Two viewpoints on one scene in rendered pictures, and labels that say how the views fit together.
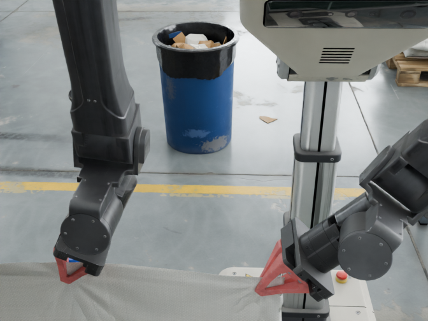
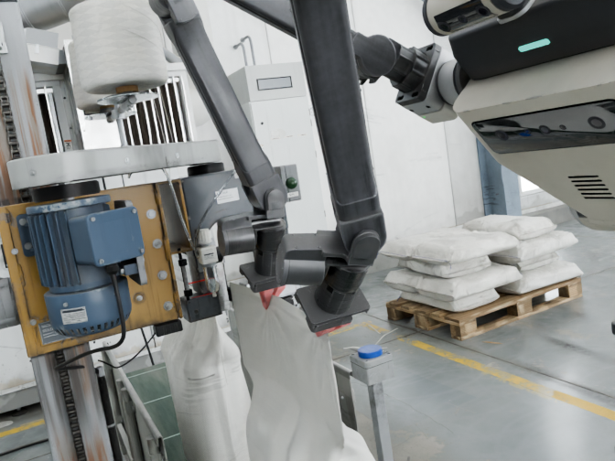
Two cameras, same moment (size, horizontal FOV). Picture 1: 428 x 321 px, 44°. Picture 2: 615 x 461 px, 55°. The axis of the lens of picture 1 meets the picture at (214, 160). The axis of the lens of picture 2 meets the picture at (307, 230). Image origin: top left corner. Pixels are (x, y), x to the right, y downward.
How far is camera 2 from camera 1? 0.91 m
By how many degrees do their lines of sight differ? 62
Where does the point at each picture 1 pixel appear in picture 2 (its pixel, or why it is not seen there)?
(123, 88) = (252, 155)
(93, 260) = (251, 278)
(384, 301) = not seen: outside the picture
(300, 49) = (550, 180)
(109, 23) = (222, 111)
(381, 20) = (581, 134)
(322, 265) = (318, 299)
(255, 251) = not seen: outside the picture
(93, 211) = (221, 224)
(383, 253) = (283, 260)
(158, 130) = not seen: outside the picture
